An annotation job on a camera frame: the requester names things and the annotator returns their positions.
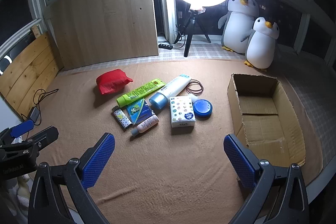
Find large penguin plush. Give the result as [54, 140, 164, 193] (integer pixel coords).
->
[217, 0, 260, 54]

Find patterned tissue pack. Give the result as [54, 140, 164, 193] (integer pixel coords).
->
[169, 96, 197, 135]

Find black charger cable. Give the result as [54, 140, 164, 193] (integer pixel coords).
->
[33, 88, 59, 109]

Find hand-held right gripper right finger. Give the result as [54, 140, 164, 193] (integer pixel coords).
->
[223, 134, 310, 224]

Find white fluffy cloth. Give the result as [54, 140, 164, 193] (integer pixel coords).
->
[0, 174, 29, 224]

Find grey charger adapter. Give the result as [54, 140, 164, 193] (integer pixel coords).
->
[28, 107, 41, 121]

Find white tube with blue cap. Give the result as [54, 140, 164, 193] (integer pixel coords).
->
[149, 74, 193, 110]

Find white window frame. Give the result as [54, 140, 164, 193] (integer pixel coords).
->
[152, 0, 184, 45]

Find blue card packet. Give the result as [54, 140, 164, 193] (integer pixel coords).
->
[125, 98, 155, 127]

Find small pink bottle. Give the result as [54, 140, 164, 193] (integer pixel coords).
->
[131, 114, 160, 138]

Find patterned lighter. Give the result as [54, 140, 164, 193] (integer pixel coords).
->
[112, 106, 133, 131]

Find red cloth pouch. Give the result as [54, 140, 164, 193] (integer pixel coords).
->
[96, 69, 133, 95]

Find pine plank panel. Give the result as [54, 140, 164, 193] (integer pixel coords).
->
[0, 31, 59, 115]

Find blue round tin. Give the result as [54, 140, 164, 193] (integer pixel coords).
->
[194, 99, 213, 119]

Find black power cable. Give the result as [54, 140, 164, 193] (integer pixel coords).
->
[172, 25, 187, 48]

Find light wood laminate board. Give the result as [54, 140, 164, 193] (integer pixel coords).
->
[50, 0, 159, 71]

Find cardboard box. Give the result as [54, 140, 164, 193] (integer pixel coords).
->
[227, 73, 307, 167]

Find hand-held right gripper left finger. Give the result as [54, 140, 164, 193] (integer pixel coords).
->
[28, 133, 116, 224]

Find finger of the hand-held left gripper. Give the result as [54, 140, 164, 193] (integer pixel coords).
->
[0, 120, 35, 147]
[14, 126, 59, 154]

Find black tripod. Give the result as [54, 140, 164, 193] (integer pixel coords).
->
[184, 2, 212, 58]

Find small penguin plush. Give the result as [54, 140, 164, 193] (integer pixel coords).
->
[244, 17, 280, 72]

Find green tube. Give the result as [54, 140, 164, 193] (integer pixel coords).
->
[116, 78, 167, 108]

